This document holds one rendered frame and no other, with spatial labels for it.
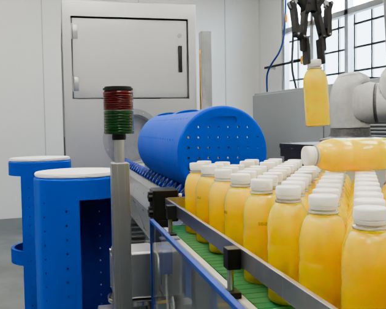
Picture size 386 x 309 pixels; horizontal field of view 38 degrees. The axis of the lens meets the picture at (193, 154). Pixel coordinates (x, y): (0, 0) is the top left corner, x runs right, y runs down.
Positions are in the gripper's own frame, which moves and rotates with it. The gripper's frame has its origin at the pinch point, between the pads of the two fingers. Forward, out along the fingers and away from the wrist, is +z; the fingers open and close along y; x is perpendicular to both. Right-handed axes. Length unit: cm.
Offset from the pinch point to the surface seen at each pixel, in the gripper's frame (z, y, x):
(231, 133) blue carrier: 19.9, 16.1, -23.6
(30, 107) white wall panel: -47, 61, -526
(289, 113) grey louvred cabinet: -6, -125, -254
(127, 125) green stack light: 20, 56, 20
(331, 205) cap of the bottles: 35, 39, 69
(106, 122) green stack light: 19, 60, 18
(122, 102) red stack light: 15, 57, 21
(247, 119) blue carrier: 15.8, 10.9, -22.9
